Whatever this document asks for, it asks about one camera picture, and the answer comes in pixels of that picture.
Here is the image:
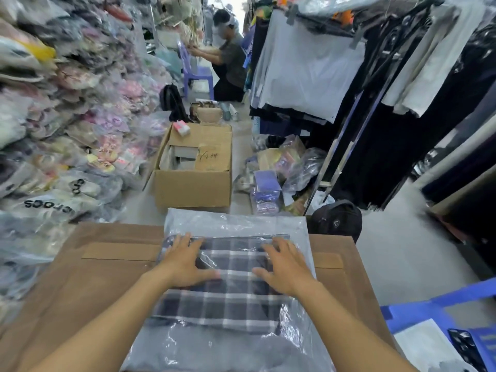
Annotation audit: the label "blue plastic stool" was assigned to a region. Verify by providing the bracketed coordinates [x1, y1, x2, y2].
[381, 277, 496, 372]

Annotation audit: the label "white paper sheet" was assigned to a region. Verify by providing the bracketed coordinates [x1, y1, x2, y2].
[393, 319, 479, 372]

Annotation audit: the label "folded plaid garment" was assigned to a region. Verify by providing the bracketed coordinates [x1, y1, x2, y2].
[151, 234, 292, 334]

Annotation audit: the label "round black backpack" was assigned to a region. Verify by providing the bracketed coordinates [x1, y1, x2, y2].
[307, 200, 363, 244]

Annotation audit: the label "white hanging garment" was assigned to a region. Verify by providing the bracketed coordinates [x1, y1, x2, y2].
[250, 9, 367, 124]

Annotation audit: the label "purple wrapped packets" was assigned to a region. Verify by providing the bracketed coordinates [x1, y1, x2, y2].
[250, 170, 283, 216]

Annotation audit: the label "open cardboard box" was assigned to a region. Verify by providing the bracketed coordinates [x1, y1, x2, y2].
[154, 122, 233, 209]

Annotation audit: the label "black patterned phone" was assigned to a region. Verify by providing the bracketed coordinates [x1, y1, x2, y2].
[447, 328, 490, 372]

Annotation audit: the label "person's right hand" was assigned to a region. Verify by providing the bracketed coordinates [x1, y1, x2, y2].
[252, 237, 319, 298]

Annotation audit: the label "pile of bagged shoes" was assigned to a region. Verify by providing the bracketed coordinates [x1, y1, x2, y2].
[0, 0, 183, 318]

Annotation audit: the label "person's left forearm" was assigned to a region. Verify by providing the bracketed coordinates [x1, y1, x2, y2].
[26, 267, 175, 372]

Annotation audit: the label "person's left hand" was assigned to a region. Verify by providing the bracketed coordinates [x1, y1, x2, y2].
[157, 233, 221, 289]

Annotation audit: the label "person's right forearm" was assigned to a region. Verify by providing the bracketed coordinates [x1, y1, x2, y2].
[292, 281, 420, 372]

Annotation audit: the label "metal clothes rack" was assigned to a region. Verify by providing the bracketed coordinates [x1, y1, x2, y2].
[271, 0, 446, 216]

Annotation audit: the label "large closed cardboard box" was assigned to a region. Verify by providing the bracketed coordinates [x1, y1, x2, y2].
[0, 222, 400, 372]

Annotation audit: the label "heap of bagged goods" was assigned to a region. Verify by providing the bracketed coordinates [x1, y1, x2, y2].
[232, 135, 330, 217]

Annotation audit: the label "purple plastic chair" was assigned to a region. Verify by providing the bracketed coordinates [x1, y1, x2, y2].
[177, 40, 215, 101]

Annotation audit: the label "row of dark hanging clothes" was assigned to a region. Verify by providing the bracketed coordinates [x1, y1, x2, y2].
[248, 0, 496, 268]

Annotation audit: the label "clear plastic garment bag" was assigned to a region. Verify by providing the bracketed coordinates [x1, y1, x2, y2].
[120, 208, 336, 372]

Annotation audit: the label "white boxes inside carton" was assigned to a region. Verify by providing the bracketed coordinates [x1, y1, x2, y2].
[159, 144, 200, 171]

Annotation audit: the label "tall black backpack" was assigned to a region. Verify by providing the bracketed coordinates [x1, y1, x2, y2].
[159, 84, 190, 123]

